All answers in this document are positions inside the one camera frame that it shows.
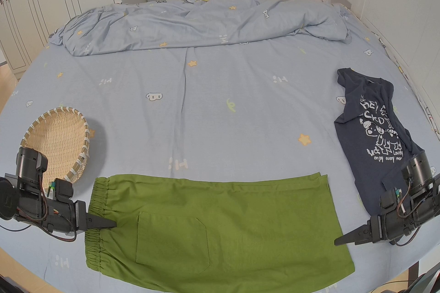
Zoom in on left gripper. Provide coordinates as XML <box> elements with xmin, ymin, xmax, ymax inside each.
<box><xmin>43</xmin><ymin>199</ymin><xmax>88</xmax><ymax>238</ymax></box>

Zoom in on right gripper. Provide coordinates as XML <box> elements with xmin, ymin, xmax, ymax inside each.
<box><xmin>369</xmin><ymin>211</ymin><xmax>418</xmax><ymax>245</ymax></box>

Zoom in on green shorts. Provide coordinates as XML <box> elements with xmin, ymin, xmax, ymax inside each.
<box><xmin>84</xmin><ymin>172</ymin><xmax>355</xmax><ymax>293</ymax></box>

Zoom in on round woven basket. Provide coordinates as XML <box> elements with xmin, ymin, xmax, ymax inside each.
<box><xmin>20</xmin><ymin>107</ymin><xmax>94</xmax><ymax>193</ymax></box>

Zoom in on bed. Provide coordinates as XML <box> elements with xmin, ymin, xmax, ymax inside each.
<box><xmin>0</xmin><ymin>0</ymin><xmax>440</xmax><ymax>293</ymax></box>

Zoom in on dark blue printed T-shirt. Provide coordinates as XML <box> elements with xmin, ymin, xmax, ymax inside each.
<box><xmin>335</xmin><ymin>68</ymin><xmax>427</xmax><ymax>217</ymax></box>

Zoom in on pale blue quilt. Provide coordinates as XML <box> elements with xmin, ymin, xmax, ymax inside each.
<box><xmin>48</xmin><ymin>0</ymin><xmax>352</xmax><ymax>57</ymax></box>

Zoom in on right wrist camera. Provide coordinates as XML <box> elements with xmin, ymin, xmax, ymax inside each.
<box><xmin>379</xmin><ymin>189</ymin><xmax>402</xmax><ymax>212</ymax></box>

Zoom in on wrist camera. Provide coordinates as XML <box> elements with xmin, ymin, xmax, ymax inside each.
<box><xmin>379</xmin><ymin>189</ymin><xmax>402</xmax><ymax>212</ymax></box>
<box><xmin>52</xmin><ymin>178</ymin><xmax>75</xmax><ymax>203</ymax></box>

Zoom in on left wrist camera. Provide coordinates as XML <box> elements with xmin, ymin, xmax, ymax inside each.
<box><xmin>52</xmin><ymin>178</ymin><xmax>75</xmax><ymax>203</ymax></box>

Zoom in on black cable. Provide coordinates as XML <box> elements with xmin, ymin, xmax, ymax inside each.
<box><xmin>371</xmin><ymin>279</ymin><xmax>416</xmax><ymax>291</ymax></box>

